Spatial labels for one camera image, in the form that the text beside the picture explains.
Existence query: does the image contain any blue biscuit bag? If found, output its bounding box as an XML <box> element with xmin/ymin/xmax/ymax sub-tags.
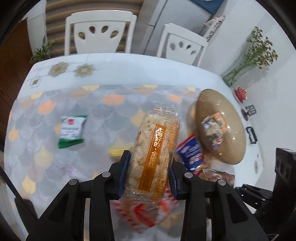
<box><xmin>176</xmin><ymin>134</ymin><xmax>204</xmax><ymax>172</ymax></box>

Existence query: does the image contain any orange label rice cracker pack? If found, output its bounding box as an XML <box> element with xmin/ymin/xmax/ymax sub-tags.
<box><xmin>125</xmin><ymin>106</ymin><xmax>180</xmax><ymax>202</ymax></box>

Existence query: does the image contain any red white striped snack pack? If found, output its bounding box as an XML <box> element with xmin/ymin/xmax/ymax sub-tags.
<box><xmin>111</xmin><ymin>192</ymin><xmax>179</xmax><ymax>233</ymax></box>

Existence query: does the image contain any yellow snack packet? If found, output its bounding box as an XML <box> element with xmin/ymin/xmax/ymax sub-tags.
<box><xmin>109</xmin><ymin>149</ymin><xmax>125</xmax><ymax>160</ymax></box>

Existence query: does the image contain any clear bag of cookies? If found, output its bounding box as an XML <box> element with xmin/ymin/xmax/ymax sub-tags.
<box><xmin>197</xmin><ymin>169</ymin><xmax>235</xmax><ymax>187</ymax></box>

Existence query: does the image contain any brown ribbed glass plate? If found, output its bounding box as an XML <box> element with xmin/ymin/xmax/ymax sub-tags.
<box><xmin>195</xmin><ymin>89</ymin><xmax>246</xmax><ymax>165</ymax></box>

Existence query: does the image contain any green white snack packet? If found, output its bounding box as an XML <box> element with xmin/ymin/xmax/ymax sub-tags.
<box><xmin>58</xmin><ymin>115</ymin><xmax>87</xmax><ymax>149</ymax></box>

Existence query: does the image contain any purple white snack packet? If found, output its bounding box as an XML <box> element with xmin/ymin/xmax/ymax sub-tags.
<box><xmin>201</xmin><ymin>112</ymin><xmax>228</xmax><ymax>151</ymax></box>

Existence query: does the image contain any small brown round coaster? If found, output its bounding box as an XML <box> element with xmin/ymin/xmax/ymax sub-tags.
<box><xmin>241</xmin><ymin>109</ymin><xmax>248</xmax><ymax>121</ymax></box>

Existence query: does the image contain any grey metal phone stand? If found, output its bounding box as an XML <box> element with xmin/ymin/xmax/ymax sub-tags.
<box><xmin>245</xmin><ymin>104</ymin><xmax>257</xmax><ymax>116</ymax></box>

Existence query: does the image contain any red lidded teacup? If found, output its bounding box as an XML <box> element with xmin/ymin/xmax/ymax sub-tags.
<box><xmin>234</xmin><ymin>87</ymin><xmax>247</xmax><ymax>103</ymax></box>

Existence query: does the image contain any right white chair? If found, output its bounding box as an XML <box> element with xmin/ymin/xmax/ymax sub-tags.
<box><xmin>156</xmin><ymin>23</ymin><xmax>209</xmax><ymax>67</ymax></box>

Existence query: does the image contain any white chair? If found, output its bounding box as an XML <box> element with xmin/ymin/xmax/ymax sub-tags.
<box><xmin>64</xmin><ymin>10</ymin><xmax>137</xmax><ymax>56</ymax></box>
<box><xmin>156</xmin><ymin>23</ymin><xmax>209</xmax><ymax>67</ymax></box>

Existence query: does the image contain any green potted plant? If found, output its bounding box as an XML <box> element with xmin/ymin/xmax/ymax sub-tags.
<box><xmin>30</xmin><ymin>36</ymin><xmax>55</xmax><ymax>64</ymax></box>

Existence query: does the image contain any left white chair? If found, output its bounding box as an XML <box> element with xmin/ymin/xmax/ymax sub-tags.
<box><xmin>64</xmin><ymin>10</ymin><xmax>137</xmax><ymax>56</ymax></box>

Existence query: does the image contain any glass vase with dried flowers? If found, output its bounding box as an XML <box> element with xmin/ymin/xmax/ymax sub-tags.
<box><xmin>222</xmin><ymin>26</ymin><xmax>278</xmax><ymax>87</ymax></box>

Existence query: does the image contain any white refrigerator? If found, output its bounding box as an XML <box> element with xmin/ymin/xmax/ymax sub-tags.
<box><xmin>130</xmin><ymin>0</ymin><xmax>211</xmax><ymax>56</ymax></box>

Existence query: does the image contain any blue cushion on refrigerator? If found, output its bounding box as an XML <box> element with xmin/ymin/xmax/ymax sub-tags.
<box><xmin>190</xmin><ymin>0</ymin><xmax>224</xmax><ymax>15</ymax></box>

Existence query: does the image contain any black rectangular frame object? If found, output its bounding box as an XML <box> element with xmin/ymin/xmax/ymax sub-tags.
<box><xmin>246</xmin><ymin>126</ymin><xmax>258</xmax><ymax>144</ymax></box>

